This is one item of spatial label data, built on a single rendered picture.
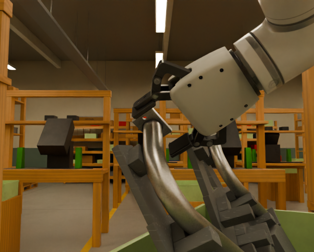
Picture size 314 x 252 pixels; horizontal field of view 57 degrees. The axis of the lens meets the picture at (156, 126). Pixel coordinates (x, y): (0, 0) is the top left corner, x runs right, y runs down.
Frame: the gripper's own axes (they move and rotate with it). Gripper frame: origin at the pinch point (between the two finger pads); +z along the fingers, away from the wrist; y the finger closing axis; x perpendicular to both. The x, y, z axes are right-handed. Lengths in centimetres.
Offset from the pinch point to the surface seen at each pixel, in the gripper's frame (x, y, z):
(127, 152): 3.6, 1.5, 4.4
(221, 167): -13.7, -25.2, -0.2
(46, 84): -997, -122, 575
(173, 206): 12.5, -3.5, 0.7
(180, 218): 13.1, -5.2, 0.9
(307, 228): -10, -54, -8
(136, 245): 5.6, -14.2, 15.7
